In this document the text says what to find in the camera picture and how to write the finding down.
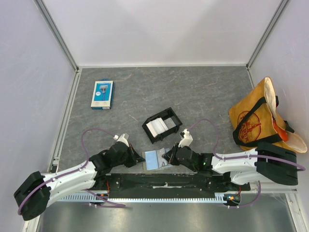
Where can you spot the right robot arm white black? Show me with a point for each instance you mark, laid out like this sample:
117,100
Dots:
265,163

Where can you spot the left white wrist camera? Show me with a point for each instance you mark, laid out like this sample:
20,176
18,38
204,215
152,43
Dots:
122,138

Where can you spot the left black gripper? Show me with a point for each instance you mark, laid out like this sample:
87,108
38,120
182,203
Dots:
137,158

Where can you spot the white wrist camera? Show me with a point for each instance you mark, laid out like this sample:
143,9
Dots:
122,138
186,138

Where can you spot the grey card holder wallet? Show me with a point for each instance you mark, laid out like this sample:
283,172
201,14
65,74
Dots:
150,163

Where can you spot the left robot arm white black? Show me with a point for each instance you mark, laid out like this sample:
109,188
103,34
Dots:
39,191

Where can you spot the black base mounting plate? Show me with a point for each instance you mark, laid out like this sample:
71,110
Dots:
166,186

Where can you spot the blue razor package box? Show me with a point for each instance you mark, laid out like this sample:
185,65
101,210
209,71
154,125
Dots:
103,95

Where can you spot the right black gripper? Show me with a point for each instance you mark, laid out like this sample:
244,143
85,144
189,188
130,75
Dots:
174,153

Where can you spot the white card stack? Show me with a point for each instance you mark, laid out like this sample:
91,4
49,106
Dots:
159,126

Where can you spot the grey slotted cable duct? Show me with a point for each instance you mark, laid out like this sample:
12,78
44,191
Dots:
84,197

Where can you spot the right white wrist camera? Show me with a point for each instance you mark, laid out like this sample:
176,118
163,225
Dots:
186,138

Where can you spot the black plastic card box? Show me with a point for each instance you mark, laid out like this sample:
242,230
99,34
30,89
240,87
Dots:
167,113

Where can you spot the yellow tote bag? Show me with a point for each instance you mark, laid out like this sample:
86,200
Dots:
255,119

